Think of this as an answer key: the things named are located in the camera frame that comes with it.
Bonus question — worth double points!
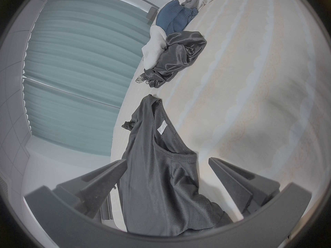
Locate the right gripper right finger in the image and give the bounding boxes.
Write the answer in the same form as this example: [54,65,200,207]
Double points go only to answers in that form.
[208,157,281,215]

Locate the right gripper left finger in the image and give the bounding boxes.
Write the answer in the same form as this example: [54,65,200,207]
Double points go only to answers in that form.
[53,159,128,219]

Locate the black T-shirt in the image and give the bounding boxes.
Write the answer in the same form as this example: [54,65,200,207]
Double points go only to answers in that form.
[119,94,233,236]

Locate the bed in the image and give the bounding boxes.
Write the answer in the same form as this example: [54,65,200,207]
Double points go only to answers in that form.
[99,0,330,232]

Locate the pile of clothes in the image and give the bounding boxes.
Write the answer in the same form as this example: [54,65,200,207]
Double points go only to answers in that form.
[142,0,215,70]

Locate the blue-green curtain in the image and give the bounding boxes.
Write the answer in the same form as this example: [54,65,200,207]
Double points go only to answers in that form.
[26,0,153,108]
[22,77,122,157]

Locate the black satin garment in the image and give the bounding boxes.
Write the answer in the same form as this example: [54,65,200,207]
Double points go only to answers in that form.
[136,31,208,88]

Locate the grey bedside table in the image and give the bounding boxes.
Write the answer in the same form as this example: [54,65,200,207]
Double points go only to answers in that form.
[146,7,160,21]

